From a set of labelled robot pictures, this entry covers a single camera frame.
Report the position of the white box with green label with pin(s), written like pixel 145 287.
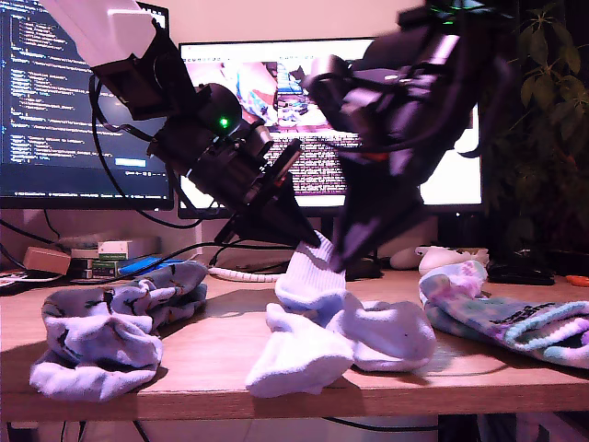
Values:
pixel 112 251

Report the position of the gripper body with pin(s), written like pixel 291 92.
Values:
pixel 234 179

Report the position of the arm camera box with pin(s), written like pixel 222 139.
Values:
pixel 336 87
pixel 261 138

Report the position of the black flat case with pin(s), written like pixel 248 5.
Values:
pixel 520 275

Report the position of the pastel tie-dye sock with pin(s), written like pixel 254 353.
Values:
pixel 561 357
pixel 529 317

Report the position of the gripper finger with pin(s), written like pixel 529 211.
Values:
pixel 359 207
pixel 396 207
pixel 262 225
pixel 287 207

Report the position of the small tan box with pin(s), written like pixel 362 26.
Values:
pixel 46 261

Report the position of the green potted plant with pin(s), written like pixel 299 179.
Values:
pixel 547 138

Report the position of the white game controller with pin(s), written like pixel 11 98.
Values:
pixel 437 260

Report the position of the pale blue bird-print sock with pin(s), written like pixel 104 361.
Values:
pixel 101 377
pixel 175 281

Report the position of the dark code monitor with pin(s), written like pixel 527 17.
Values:
pixel 46 138

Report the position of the plain white sock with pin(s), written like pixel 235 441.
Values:
pixel 299 364
pixel 313 271

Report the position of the small orange object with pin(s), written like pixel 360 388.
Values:
pixel 577 281

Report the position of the blue pouch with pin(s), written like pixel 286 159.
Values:
pixel 138 266

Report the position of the bright screen monitor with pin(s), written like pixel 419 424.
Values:
pixel 460 184

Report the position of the white rounded object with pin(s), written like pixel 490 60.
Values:
pixel 405 260

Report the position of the grey flat box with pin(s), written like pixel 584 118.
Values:
pixel 145 247

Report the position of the dark printed mat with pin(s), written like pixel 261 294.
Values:
pixel 18 284

